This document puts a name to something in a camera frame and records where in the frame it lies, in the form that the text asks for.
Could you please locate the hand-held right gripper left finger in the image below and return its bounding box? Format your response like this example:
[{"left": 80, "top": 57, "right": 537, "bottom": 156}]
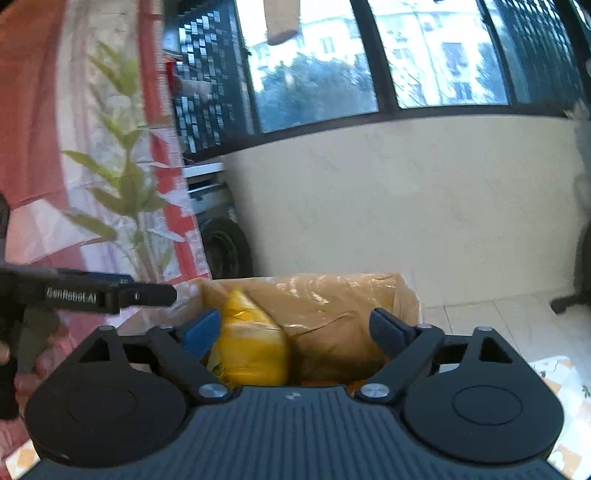
[{"left": 79, "top": 308, "right": 235, "bottom": 402}]

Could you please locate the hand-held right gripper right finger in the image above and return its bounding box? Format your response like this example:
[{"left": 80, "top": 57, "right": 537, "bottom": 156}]
[{"left": 356, "top": 308, "right": 528, "bottom": 406}]

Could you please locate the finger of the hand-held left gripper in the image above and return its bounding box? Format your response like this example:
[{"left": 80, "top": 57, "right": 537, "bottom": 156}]
[
  {"left": 119, "top": 281, "right": 179, "bottom": 309},
  {"left": 58, "top": 270, "right": 136, "bottom": 285}
]

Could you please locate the yellow snack packet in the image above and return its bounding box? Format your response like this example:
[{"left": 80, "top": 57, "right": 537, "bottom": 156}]
[{"left": 208, "top": 288, "right": 290, "bottom": 387}]

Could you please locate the brown cardboard box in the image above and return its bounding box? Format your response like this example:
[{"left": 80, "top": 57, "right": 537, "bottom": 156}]
[{"left": 198, "top": 272, "right": 422, "bottom": 389}]

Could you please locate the black tyre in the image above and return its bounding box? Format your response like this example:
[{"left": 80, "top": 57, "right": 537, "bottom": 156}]
[{"left": 202, "top": 217, "right": 254, "bottom": 280}]

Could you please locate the white appliance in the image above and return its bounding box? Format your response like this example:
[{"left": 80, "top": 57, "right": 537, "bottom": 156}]
[{"left": 182, "top": 161, "right": 237, "bottom": 219}]

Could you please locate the red white printed curtain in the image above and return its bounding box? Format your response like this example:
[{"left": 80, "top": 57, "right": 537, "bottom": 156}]
[{"left": 0, "top": 0, "right": 206, "bottom": 333}]

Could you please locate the checked floral tablecloth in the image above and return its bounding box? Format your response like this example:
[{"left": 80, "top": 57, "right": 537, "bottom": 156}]
[{"left": 0, "top": 355, "right": 591, "bottom": 480}]

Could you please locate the black chair base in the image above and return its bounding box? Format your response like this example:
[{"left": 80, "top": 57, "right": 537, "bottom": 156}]
[{"left": 549, "top": 222, "right": 591, "bottom": 315}]

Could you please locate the black window grille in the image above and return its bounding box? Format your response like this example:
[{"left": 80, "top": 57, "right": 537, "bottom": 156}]
[{"left": 164, "top": 0, "right": 256, "bottom": 160}]

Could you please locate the black framed window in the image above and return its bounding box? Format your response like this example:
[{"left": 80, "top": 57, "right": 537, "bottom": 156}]
[{"left": 231, "top": 0, "right": 591, "bottom": 136}]

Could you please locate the brown hanging cardboard piece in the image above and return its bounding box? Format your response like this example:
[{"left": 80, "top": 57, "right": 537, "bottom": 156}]
[{"left": 262, "top": 0, "right": 302, "bottom": 47}]

